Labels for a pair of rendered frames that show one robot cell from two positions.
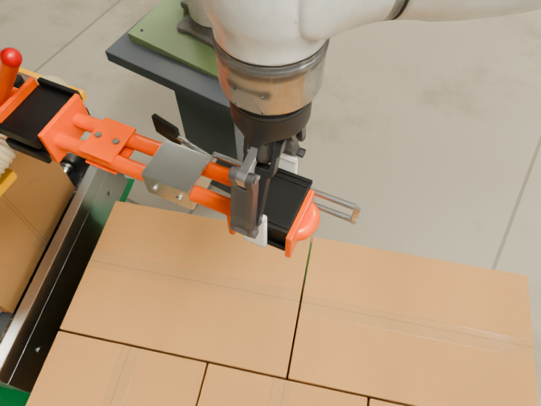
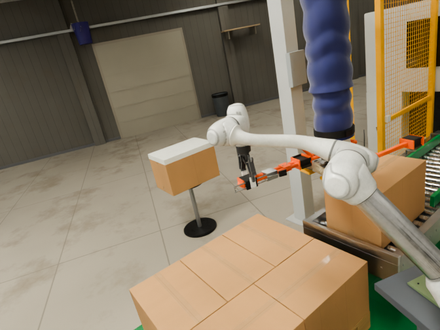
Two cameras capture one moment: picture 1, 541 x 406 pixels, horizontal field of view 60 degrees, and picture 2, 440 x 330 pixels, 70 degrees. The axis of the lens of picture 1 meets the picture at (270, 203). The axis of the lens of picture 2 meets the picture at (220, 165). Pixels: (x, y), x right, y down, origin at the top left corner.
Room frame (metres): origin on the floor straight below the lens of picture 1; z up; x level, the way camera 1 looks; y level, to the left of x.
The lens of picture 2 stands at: (1.30, -1.16, 1.92)
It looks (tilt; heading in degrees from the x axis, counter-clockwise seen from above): 20 degrees down; 136
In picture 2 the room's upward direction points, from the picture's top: 12 degrees counter-clockwise
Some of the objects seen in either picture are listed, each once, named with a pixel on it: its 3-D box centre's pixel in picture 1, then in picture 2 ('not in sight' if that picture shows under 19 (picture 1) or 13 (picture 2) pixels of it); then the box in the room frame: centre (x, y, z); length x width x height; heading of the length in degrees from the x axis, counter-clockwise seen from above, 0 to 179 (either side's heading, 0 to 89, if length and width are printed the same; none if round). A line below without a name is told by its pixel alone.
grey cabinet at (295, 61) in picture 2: not in sight; (296, 68); (-0.19, 1.49, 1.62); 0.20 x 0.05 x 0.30; 78
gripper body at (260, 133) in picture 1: (270, 118); (244, 152); (0.30, 0.00, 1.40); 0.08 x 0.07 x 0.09; 155
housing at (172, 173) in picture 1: (179, 174); (269, 174); (0.35, 0.12, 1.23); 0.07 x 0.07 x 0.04; 66
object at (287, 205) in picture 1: (270, 213); (247, 181); (0.29, 0.00, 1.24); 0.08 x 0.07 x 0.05; 66
